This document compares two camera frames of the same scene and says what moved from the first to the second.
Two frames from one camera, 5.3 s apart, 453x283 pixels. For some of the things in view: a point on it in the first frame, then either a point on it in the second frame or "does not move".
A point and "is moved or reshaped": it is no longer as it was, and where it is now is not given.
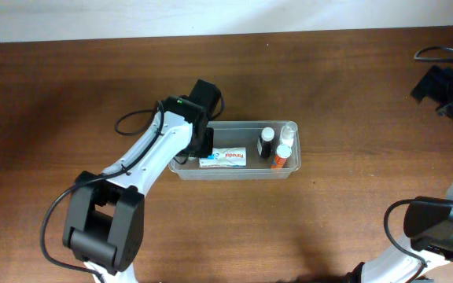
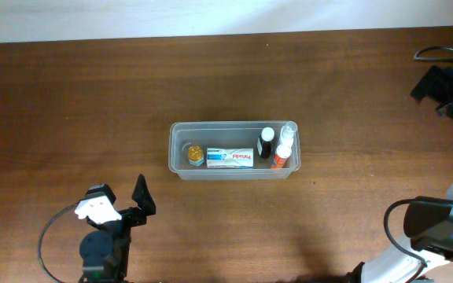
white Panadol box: (225, 157) is moved or reshaped
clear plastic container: (245, 150) does not move
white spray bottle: (287, 132) is moved or reshaped
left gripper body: (208, 138) → (128, 216)
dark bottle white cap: (265, 142) does not move
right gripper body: (424, 84) does not move
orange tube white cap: (283, 152) does not move
